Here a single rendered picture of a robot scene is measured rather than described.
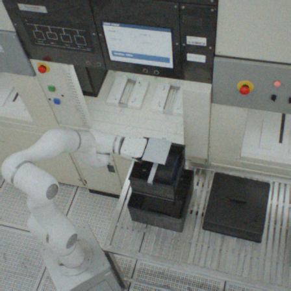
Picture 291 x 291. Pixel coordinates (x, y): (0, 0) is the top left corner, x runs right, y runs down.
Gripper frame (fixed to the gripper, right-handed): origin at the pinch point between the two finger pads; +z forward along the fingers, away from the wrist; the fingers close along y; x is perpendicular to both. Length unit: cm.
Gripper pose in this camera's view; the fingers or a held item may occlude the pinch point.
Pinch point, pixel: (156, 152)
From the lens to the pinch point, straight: 178.7
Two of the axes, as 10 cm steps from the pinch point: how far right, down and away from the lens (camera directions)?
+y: -2.9, 8.1, -5.1
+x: -0.9, -5.5, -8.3
